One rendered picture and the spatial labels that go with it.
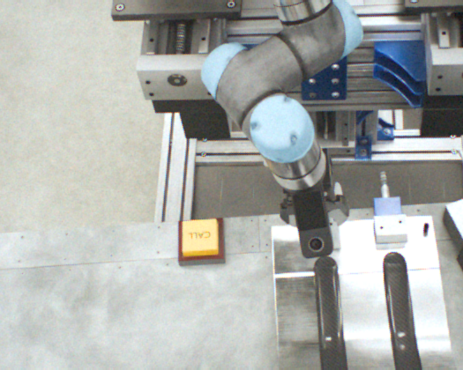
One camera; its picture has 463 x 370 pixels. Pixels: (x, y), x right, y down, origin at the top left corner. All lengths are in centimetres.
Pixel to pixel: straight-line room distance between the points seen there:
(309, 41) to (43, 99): 172
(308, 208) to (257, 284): 31
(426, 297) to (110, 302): 53
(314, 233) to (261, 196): 103
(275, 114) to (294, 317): 42
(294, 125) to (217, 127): 65
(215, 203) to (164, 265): 74
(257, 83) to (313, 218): 23
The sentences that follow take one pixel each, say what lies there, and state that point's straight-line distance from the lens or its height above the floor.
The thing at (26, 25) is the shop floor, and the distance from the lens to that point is 311.
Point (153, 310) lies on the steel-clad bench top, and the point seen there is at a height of 80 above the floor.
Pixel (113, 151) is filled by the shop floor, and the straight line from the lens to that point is 275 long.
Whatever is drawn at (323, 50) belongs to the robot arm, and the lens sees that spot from 128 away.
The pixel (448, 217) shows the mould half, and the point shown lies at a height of 84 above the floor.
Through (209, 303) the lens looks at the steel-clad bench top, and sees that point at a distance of 161.
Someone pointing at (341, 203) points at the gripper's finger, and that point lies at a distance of 140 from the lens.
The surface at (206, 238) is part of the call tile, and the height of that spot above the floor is 84.
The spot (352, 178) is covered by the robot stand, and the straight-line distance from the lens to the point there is 239.
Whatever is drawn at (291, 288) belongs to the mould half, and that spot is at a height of 89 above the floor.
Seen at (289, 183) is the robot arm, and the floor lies 116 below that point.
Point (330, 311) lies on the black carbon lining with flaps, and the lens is 151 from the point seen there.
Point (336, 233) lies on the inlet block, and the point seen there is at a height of 95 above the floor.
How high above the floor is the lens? 227
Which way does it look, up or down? 60 degrees down
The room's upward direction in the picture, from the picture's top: 11 degrees counter-clockwise
